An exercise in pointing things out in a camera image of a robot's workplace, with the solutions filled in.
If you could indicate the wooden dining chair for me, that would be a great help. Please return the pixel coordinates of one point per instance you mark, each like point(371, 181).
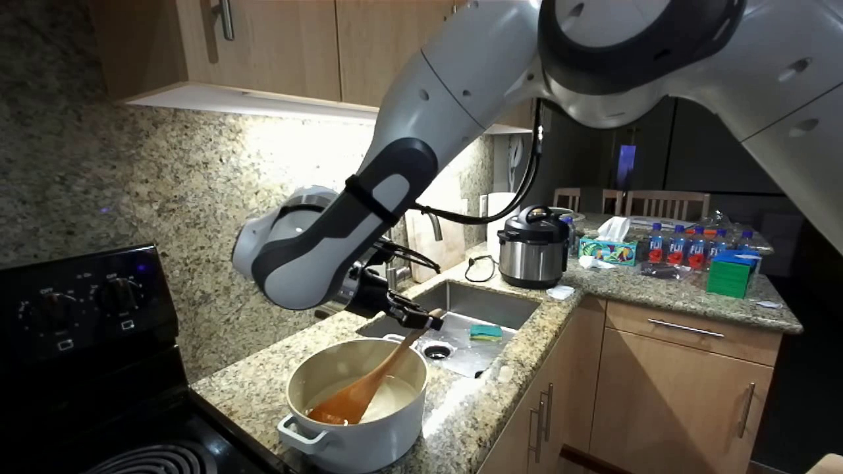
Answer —
point(567, 198)
point(667, 204)

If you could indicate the red label water bottle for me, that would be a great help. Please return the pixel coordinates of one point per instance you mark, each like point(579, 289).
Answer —
point(675, 248)
point(654, 245)
point(696, 252)

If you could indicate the teal sponge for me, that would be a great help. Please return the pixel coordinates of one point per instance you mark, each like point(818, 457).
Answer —
point(486, 332)

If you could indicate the wooden sink base cabinet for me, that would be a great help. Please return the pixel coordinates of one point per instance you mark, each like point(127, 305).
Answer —
point(562, 395)

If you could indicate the white cooking pot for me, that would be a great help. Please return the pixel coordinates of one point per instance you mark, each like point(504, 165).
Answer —
point(352, 444)

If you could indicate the wooden peninsula cabinet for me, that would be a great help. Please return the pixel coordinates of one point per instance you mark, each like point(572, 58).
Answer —
point(687, 403)

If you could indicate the stainless steel sink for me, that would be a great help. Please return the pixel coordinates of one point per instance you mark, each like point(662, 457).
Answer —
point(490, 306)

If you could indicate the green box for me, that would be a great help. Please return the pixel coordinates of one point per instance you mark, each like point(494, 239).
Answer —
point(731, 278)

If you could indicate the wooden wall cabinet door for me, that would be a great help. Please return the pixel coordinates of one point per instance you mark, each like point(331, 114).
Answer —
point(264, 43)
point(371, 43)

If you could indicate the steel electric pressure cooker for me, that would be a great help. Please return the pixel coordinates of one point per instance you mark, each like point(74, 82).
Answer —
point(531, 252)

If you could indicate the white paper towel roll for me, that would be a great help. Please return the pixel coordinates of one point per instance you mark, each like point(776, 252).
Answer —
point(501, 233)

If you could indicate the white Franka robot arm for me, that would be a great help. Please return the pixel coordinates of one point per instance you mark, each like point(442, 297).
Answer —
point(616, 70)

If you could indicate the tissue box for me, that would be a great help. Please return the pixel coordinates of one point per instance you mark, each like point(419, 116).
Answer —
point(606, 248)

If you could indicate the white paper scrap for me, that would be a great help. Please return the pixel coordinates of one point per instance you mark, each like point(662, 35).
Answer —
point(559, 294)

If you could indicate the wooden spoon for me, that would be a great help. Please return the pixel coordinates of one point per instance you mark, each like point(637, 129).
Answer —
point(359, 399)

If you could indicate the black electric stove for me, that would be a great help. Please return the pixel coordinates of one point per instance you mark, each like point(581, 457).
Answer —
point(87, 351)

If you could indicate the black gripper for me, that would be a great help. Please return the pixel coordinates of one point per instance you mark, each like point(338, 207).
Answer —
point(377, 294)

